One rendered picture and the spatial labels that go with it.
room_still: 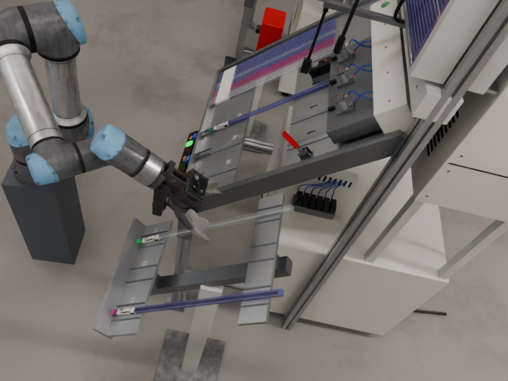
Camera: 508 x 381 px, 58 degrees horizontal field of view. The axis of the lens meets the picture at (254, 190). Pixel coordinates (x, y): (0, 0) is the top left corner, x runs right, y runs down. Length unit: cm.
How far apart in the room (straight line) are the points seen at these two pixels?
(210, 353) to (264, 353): 23
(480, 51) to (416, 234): 96
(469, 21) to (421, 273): 98
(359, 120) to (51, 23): 81
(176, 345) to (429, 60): 149
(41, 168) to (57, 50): 38
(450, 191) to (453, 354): 124
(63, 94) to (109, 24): 190
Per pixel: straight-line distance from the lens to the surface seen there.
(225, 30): 344
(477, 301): 262
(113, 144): 102
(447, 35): 97
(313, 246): 159
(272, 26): 215
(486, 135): 118
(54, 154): 111
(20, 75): 123
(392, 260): 168
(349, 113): 119
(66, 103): 153
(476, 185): 131
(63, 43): 134
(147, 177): 105
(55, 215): 185
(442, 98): 103
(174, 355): 200
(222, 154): 150
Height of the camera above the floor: 193
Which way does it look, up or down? 52 degrees down
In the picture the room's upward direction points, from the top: 18 degrees clockwise
